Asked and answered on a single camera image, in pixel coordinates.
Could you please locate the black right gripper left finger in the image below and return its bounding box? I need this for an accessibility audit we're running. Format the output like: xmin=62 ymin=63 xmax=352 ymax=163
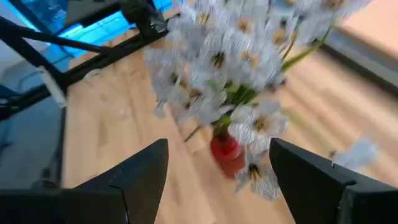
xmin=0 ymin=138 xmax=170 ymax=224

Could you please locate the light wood desk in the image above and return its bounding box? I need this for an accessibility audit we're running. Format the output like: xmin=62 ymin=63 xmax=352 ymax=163
xmin=337 ymin=0 xmax=398 ymax=60

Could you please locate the black aluminium table frame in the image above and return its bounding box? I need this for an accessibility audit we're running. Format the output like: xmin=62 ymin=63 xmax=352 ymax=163
xmin=0 ymin=0 xmax=398 ymax=122

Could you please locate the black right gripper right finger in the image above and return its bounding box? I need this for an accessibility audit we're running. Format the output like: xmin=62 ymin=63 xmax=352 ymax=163
xmin=269 ymin=138 xmax=398 ymax=224

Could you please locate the red ribbed glass vase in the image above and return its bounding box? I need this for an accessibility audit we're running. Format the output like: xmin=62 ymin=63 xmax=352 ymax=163
xmin=210 ymin=133 xmax=246 ymax=179

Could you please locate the white flower bunch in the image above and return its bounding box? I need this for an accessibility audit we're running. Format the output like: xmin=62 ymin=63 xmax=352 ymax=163
xmin=144 ymin=0 xmax=379 ymax=202

